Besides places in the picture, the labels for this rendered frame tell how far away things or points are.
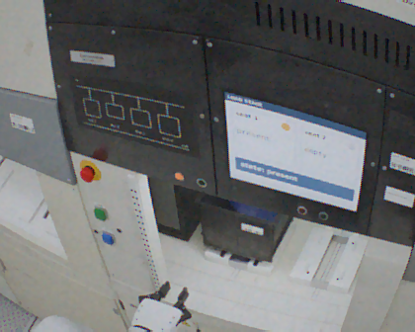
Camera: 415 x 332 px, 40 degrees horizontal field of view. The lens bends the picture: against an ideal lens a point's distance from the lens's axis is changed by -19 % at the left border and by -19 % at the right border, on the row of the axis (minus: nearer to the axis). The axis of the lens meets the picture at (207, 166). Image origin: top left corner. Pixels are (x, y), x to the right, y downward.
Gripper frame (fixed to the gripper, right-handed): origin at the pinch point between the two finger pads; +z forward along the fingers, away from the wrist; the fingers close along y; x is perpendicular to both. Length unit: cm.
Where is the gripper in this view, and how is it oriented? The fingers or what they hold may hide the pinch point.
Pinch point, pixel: (174, 292)
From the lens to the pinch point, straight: 150.2
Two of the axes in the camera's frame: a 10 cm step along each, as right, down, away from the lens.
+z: 4.2, -6.5, 6.3
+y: 9.1, 2.5, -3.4
